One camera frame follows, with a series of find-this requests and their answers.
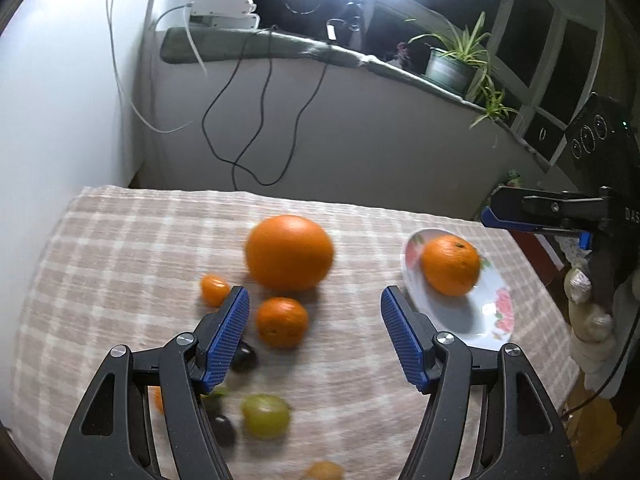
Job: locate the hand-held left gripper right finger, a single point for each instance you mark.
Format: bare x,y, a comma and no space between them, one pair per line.
402,340

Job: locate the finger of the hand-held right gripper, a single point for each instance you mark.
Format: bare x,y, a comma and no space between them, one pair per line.
585,240
507,207

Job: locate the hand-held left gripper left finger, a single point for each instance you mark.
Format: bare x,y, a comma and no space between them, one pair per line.
227,340

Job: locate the white floral plate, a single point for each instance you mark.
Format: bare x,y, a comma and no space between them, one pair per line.
450,320

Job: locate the rough-skinned mandarin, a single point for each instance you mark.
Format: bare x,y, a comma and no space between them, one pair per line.
282,322

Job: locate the olive green kiwi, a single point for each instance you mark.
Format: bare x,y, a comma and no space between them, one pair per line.
265,415

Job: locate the small mandarin with green leaf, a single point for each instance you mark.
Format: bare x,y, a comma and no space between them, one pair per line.
158,400

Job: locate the large orange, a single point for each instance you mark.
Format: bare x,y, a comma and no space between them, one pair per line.
290,252

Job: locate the person's right hand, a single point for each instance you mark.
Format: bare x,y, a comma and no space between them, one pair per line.
592,330

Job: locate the dark purple grape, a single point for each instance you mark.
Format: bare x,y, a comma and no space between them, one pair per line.
223,430
246,358

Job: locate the small green figurine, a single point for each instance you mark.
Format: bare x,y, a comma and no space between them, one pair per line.
512,178

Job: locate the dark red furniture piece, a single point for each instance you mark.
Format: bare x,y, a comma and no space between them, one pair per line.
545,260

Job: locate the small orange kumquat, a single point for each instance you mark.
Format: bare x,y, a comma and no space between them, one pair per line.
214,290

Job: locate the medium orange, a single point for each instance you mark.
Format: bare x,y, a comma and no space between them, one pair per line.
450,265

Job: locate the beige checked tablecloth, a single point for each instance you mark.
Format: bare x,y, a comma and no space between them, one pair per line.
125,270

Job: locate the spider plant in grey pot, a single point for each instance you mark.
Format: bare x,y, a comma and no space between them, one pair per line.
450,72

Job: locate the brownish orange fruit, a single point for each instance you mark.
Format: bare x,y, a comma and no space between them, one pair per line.
325,472

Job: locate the small dark red plant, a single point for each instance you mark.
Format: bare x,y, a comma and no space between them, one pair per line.
400,52

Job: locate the black lamp stand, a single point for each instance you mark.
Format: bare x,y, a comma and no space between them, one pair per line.
354,15

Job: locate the small white remote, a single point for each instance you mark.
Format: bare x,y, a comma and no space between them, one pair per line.
332,30

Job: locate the white power strip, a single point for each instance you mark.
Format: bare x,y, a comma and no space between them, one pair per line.
235,22
222,4

